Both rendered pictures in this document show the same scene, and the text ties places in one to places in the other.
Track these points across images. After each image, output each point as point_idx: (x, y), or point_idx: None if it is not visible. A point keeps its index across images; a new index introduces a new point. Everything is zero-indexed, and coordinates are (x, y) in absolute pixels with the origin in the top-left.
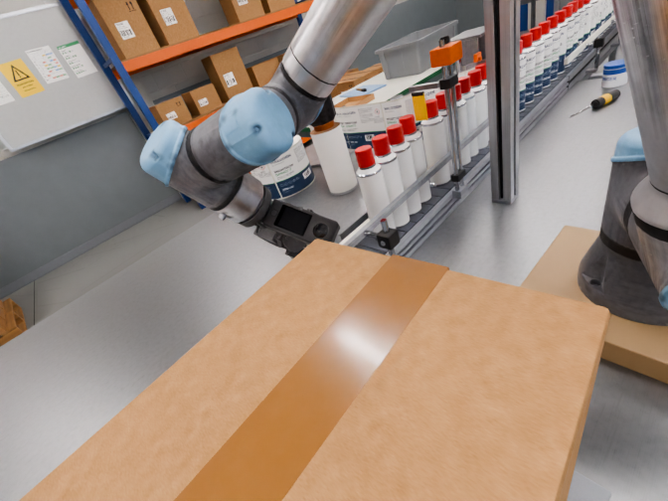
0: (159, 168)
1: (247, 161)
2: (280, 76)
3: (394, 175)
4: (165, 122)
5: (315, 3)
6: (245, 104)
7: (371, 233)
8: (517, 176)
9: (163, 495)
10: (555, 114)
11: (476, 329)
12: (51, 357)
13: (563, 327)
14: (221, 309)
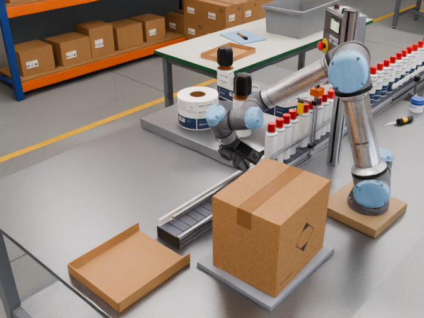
0: (216, 121)
1: (248, 128)
2: (259, 98)
3: (282, 138)
4: (219, 106)
5: (279, 84)
6: (255, 113)
7: None
8: (340, 153)
9: (251, 193)
10: (376, 120)
11: (308, 180)
12: (49, 195)
13: (322, 181)
14: (169, 187)
